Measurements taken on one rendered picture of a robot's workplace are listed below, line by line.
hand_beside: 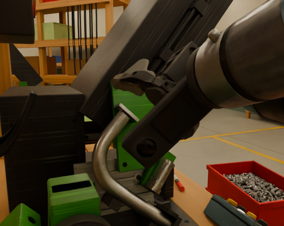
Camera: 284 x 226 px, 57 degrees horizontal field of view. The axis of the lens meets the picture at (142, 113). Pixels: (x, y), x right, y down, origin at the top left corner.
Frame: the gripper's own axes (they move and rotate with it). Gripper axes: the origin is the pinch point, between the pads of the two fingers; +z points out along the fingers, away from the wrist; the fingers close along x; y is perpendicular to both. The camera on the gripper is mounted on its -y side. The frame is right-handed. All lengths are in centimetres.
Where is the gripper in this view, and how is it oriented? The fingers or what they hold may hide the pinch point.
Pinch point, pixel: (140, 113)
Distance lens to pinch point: 44.8
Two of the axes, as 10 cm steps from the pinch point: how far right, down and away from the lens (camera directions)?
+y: 5.9, -7.4, 3.4
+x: -7.2, -6.6, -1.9
